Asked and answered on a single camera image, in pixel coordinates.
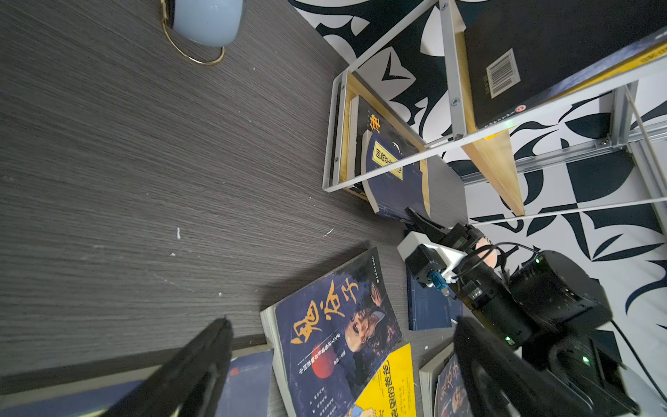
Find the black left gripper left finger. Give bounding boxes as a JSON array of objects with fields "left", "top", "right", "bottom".
[{"left": 104, "top": 318, "right": 234, "bottom": 416}]

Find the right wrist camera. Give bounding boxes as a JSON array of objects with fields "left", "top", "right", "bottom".
[{"left": 397, "top": 231, "right": 467, "bottom": 295}]

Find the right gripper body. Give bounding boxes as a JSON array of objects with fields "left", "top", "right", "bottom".
[{"left": 448, "top": 223, "right": 532, "bottom": 344}]

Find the light blue alarm clock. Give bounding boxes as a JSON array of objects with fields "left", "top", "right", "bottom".
[{"left": 159, "top": 0, "right": 244, "bottom": 67}]

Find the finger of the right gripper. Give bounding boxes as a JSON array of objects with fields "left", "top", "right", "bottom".
[{"left": 406, "top": 208, "right": 449, "bottom": 244}]

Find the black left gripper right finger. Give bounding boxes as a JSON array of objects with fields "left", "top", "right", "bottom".
[{"left": 453, "top": 317, "right": 593, "bottom": 416}]

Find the navy book yellow label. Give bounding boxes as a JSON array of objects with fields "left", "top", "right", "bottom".
[{"left": 361, "top": 130, "right": 430, "bottom": 221}]

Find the black Murphy law book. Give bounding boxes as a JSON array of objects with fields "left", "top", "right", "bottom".
[{"left": 347, "top": 97, "right": 420, "bottom": 202}]

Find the black barcode book on shelf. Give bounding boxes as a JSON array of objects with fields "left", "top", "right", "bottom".
[{"left": 457, "top": 1, "right": 666, "bottom": 128}]

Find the white wooden book shelf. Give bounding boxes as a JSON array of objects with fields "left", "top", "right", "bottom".
[{"left": 322, "top": 1, "right": 666, "bottom": 209}]

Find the plush doll pink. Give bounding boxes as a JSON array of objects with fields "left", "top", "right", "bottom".
[{"left": 475, "top": 237, "right": 500, "bottom": 269}]

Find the dark purple portrait book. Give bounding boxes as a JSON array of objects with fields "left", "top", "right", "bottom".
[{"left": 261, "top": 248, "right": 402, "bottom": 416}]

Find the navy book vertical label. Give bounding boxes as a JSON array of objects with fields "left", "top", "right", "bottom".
[{"left": 406, "top": 270, "right": 464, "bottom": 331}]

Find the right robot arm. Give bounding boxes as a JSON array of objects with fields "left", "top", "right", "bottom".
[{"left": 398, "top": 210, "right": 666, "bottom": 416}]

